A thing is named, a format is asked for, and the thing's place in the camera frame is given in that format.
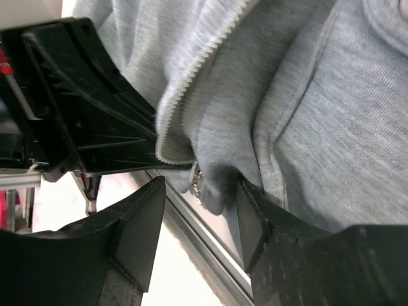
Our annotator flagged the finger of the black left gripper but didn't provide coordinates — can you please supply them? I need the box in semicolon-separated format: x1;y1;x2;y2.
43;136;191;182
1;18;156;140

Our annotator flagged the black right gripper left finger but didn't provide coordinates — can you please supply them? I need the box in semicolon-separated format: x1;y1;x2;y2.
1;177;166;305

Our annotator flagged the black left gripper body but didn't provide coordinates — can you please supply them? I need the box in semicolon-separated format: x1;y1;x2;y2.
1;34;41;169

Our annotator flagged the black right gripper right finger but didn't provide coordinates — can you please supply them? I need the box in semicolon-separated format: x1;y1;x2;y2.
237;180;407;305

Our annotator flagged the silver zipper pull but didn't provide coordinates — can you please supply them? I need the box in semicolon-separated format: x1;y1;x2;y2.
191;163;203;205

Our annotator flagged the grey zip-up fleece jacket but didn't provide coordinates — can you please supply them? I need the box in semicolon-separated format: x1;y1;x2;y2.
73;1;407;231

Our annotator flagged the aluminium table frame rail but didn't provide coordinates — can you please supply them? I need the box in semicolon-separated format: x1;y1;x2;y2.
1;174;252;305

